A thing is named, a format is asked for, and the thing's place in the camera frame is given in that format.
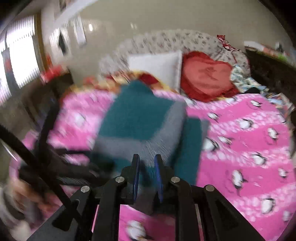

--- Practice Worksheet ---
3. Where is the teal grey striped sweater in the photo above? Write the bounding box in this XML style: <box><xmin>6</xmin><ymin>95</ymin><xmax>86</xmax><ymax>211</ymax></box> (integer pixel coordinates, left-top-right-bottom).
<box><xmin>90</xmin><ymin>81</ymin><xmax>209</xmax><ymax>187</ymax></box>

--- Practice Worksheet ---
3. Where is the person left hand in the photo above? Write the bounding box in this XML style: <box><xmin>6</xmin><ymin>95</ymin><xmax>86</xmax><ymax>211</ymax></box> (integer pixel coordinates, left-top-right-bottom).
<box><xmin>1</xmin><ymin>178</ymin><xmax>57</xmax><ymax>240</ymax></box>

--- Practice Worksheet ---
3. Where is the pink penguin blanket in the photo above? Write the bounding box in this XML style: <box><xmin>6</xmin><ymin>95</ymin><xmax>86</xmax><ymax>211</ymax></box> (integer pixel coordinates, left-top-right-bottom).
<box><xmin>9</xmin><ymin>89</ymin><xmax>295</xmax><ymax>241</ymax></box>

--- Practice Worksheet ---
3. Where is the dark wooden nightstand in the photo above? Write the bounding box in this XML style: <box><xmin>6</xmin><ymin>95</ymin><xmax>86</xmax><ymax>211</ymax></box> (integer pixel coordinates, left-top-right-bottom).
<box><xmin>23</xmin><ymin>72</ymin><xmax>74</xmax><ymax>130</ymax></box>

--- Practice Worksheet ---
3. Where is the red yellow patterned sheet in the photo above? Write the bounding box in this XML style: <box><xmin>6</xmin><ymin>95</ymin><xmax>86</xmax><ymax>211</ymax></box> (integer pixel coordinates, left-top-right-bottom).
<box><xmin>66</xmin><ymin>71</ymin><xmax>175</xmax><ymax>93</ymax></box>

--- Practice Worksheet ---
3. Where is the red package on nightstand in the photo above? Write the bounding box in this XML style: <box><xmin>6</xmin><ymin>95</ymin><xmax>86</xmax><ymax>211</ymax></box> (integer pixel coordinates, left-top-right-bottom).
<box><xmin>41</xmin><ymin>65</ymin><xmax>68</xmax><ymax>83</ymax></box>

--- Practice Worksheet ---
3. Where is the floral grey quilt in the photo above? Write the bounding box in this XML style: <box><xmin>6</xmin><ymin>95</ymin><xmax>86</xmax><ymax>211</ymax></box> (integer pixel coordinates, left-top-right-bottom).
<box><xmin>98</xmin><ymin>29</ymin><xmax>250</xmax><ymax>76</ymax></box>

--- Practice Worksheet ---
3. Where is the light blue patterned cloth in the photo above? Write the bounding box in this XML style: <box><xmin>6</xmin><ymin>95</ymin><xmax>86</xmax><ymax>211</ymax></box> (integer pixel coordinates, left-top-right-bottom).
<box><xmin>230</xmin><ymin>64</ymin><xmax>268</xmax><ymax>94</ymax></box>

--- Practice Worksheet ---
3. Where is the red heart cushion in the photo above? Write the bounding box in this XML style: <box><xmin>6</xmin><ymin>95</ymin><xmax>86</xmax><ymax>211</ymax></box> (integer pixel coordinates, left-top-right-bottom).
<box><xmin>180</xmin><ymin>51</ymin><xmax>239</xmax><ymax>102</ymax></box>

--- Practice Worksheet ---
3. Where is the white square pillow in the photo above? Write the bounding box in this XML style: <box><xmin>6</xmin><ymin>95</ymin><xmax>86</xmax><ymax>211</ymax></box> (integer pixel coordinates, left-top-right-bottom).
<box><xmin>127</xmin><ymin>50</ymin><xmax>183</xmax><ymax>92</ymax></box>

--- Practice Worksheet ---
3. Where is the dark wooden side cabinet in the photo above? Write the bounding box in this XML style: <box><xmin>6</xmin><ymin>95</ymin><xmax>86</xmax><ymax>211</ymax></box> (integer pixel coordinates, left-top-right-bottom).
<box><xmin>245</xmin><ymin>48</ymin><xmax>295</xmax><ymax>104</ymax></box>

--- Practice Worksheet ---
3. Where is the black cable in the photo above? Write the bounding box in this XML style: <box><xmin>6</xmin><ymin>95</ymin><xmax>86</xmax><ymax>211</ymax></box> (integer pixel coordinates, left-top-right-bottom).
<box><xmin>0</xmin><ymin>123</ymin><xmax>82</xmax><ymax>218</ymax></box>

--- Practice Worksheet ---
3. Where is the dark cloth hanging on wall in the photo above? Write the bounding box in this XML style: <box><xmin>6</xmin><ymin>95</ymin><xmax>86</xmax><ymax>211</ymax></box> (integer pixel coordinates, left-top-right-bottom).
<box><xmin>58</xmin><ymin>32</ymin><xmax>67</xmax><ymax>56</ymax></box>

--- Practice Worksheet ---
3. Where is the wall calendar poster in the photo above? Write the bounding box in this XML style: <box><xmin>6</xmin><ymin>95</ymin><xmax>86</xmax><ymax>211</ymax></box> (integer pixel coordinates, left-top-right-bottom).
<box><xmin>72</xmin><ymin>16</ymin><xmax>87</xmax><ymax>47</ymax></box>

